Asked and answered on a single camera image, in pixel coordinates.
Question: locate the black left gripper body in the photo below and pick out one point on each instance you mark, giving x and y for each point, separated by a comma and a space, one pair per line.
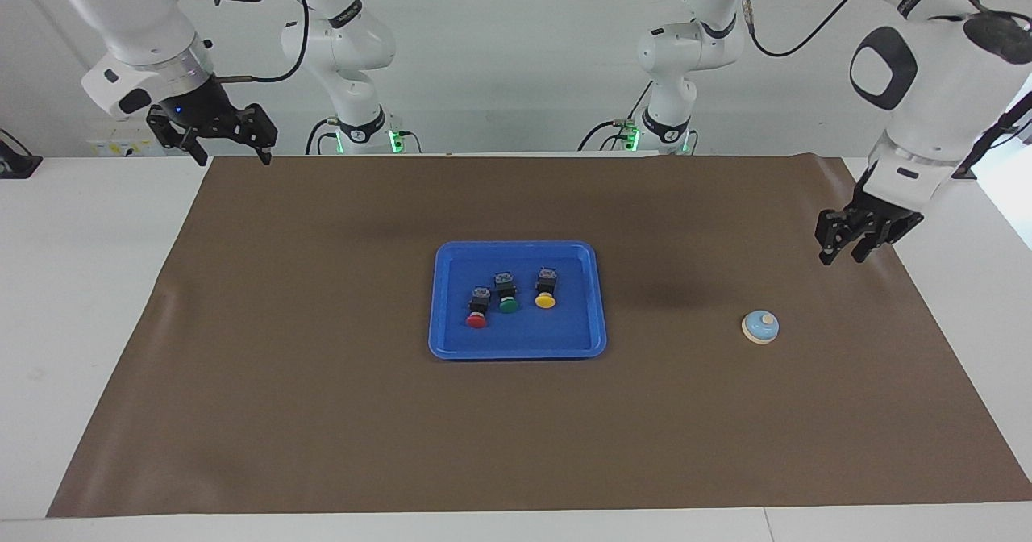
871, 223

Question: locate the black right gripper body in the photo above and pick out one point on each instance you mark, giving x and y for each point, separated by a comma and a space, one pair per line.
210, 118

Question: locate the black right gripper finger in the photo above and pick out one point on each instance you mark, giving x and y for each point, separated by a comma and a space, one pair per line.
265, 155
199, 153

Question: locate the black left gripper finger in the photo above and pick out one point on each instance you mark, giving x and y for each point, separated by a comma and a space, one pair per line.
827, 252
863, 250

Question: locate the red push button switch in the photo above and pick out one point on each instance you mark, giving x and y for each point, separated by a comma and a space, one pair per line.
477, 320

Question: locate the green push button switch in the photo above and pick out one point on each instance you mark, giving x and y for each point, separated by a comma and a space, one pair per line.
508, 304

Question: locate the yellow push button switch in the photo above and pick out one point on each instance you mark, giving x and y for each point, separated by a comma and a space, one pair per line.
546, 300

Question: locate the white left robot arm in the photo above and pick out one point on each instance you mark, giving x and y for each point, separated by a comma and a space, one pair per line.
935, 82

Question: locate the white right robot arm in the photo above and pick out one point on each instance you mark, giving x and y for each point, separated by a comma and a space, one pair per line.
137, 18

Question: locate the light blue call bell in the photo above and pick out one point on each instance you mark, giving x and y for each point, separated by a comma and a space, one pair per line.
760, 328

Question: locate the blue plastic tray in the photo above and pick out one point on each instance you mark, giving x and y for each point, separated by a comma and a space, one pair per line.
516, 340

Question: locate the black rod stand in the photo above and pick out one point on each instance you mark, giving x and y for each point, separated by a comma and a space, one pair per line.
1000, 127

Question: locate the black table clamp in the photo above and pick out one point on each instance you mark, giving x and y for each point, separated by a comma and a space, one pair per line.
18, 164

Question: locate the brown table mat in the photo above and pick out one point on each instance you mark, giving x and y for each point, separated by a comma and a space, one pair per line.
516, 429

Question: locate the white wall socket box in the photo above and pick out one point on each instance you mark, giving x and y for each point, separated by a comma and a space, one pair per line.
121, 145

